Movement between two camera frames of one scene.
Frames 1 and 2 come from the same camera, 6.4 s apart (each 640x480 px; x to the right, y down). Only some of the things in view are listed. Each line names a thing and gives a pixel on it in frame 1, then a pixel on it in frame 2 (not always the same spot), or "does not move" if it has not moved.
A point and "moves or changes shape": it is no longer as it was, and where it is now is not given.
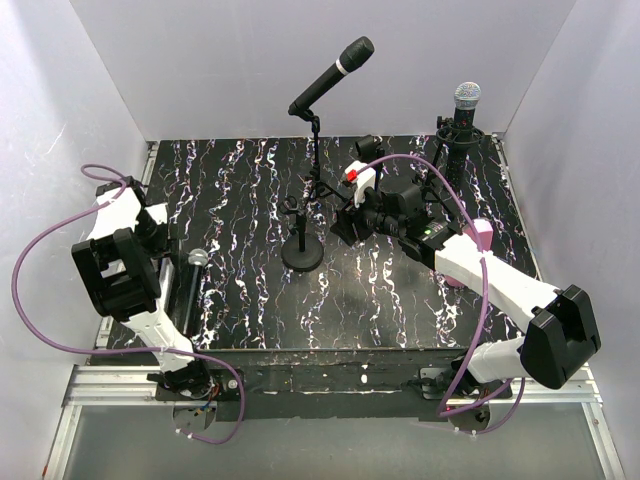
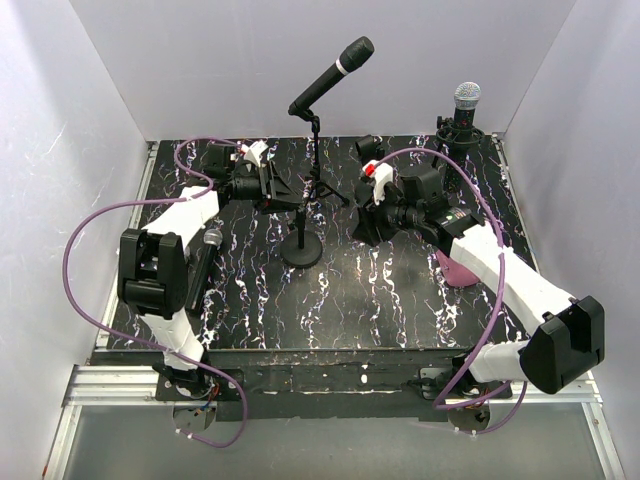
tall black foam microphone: [354, 54] does not move
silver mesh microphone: [197, 257] moves or changes shape
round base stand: [370, 148] does not move
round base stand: [302, 251] does not move
